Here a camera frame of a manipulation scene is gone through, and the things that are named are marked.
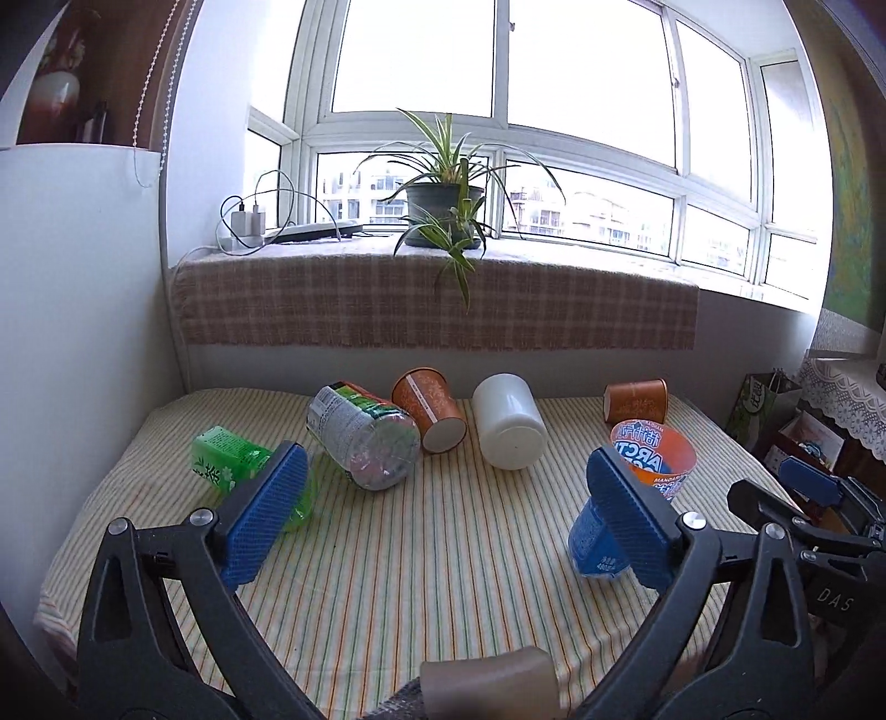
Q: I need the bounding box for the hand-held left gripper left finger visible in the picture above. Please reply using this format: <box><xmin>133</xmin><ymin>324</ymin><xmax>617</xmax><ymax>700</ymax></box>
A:
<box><xmin>76</xmin><ymin>441</ymin><xmax>326</xmax><ymax>720</ymax></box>

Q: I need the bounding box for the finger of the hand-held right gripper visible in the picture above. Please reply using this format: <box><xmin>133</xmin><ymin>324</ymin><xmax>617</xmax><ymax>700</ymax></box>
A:
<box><xmin>776</xmin><ymin>455</ymin><xmax>849</xmax><ymax>511</ymax></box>
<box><xmin>727</xmin><ymin>477</ymin><xmax>815</xmax><ymax>549</ymax></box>

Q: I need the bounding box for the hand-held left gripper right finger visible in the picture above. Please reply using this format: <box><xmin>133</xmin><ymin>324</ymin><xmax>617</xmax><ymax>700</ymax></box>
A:
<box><xmin>574</xmin><ymin>444</ymin><xmax>818</xmax><ymax>720</ymax></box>

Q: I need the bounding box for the blue and orange cup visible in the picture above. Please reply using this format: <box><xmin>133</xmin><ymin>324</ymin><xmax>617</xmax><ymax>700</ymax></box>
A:
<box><xmin>568</xmin><ymin>419</ymin><xmax>698</xmax><ymax>577</ymax></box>

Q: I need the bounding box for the brown orange paper cup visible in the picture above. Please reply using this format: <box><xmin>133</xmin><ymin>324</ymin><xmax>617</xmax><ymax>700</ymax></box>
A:
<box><xmin>602</xmin><ymin>378</ymin><xmax>669</xmax><ymax>425</ymax></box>

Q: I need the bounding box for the white plastic cup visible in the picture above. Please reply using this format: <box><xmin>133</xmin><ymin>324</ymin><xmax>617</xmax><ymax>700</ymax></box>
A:
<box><xmin>472</xmin><ymin>373</ymin><xmax>549</xmax><ymax>470</ymax></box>

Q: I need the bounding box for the orange patterned paper cup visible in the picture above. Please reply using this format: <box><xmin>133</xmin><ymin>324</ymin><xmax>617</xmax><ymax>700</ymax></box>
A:
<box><xmin>391</xmin><ymin>367</ymin><xmax>469</xmax><ymax>455</ymax></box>

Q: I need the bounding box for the beige paper cup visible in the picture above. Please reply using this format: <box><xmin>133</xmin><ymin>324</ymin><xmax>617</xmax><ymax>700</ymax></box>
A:
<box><xmin>421</xmin><ymin>646</ymin><xmax>560</xmax><ymax>720</ymax></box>

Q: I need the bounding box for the red cardboard box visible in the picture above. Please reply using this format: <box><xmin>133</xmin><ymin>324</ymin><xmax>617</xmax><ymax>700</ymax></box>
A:
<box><xmin>761</xmin><ymin>412</ymin><xmax>854</xmax><ymax>486</ymax></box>

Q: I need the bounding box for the green plastic bottle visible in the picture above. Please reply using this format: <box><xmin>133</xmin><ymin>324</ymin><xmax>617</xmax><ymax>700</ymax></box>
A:
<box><xmin>190</xmin><ymin>425</ymin><xmax>318</xmax><ymax>533</ymax></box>

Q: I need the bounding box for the green paper bag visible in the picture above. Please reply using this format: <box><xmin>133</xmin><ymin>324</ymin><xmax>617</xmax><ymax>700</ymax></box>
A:
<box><xmin>724</xmin><ymin>372</ymin><xmax>804</xmax><ymax>458</ymax></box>

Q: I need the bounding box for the white lace cloth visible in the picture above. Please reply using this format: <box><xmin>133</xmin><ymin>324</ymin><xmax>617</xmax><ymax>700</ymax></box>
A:
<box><xmin>796</xmin><ymin>354</ymin><xmax>886</xmax><ymax>459</ymax></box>

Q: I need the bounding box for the clear bottle with green label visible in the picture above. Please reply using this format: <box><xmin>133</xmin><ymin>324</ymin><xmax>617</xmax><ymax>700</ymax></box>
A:
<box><xmin>306</xmin><ymin>380</ymin><xmax>423</xmax><ymax>491</ymax></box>

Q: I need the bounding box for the striped bed sheet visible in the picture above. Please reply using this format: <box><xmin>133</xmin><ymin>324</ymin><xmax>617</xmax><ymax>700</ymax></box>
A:
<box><xmin>34</xmin><ymin>388</ymin><xmax>811</xmax><ymax>720</ymax></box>

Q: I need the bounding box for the plaid windowsill cloth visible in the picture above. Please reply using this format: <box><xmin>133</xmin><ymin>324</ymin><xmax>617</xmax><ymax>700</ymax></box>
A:
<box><xmin>172</xmin><ymin>239</ymin><xmax>700</xmax><ymax>352</ymax></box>

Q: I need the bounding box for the dark flat device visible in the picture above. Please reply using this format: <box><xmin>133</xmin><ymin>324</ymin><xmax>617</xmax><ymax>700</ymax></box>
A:
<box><xmin>266</xmin><ymin>219</ymin><xmax>365</xmax><ymax>244</ymax></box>

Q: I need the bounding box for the potted spider plant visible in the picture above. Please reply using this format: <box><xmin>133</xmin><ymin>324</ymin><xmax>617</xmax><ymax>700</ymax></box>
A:
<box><xmin>353</xmin><ymin>107</ymin><xmax>569</xmax><ymax>309</ymax></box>

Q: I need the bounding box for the round pale vase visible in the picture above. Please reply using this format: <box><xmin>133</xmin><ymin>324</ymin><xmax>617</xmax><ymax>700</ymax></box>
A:
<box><xmin>26</xmin><ymin>69</ymin><xmax>81</xmax><ymax>143</ymax></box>

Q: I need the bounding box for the green wall poster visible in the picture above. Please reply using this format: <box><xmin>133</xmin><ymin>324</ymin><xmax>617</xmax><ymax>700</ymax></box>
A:
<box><xmin>822</xmin><ymin>65</ymin><xmax>886</xmax><ymax>328</ymax></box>

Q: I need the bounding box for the black cable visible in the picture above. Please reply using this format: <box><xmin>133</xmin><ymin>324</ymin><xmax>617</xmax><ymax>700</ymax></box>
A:
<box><xmin>217</xmin><ymin>195</ymin><xmax>278</xmax><ymax>243</ymax></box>

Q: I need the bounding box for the white cable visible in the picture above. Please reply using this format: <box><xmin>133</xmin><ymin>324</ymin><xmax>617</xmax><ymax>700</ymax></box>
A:
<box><xmin>255</xmin><ymin>169</ymin><xmax>342</xmax><ymax>241</ymax></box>

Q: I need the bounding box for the white window frame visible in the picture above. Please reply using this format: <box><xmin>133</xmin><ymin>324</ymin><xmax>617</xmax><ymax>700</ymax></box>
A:
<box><xmin>245</xmin><ymin>0</ymin><xmax>832</xmax><ymax>302</ymax></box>

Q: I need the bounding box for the beaded blind cord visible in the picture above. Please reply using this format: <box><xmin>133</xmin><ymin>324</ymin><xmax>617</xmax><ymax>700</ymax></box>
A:
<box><xmin>130</xmin><ymin>0</ymin><xmax>203</xmax><ymax>189</ymax></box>

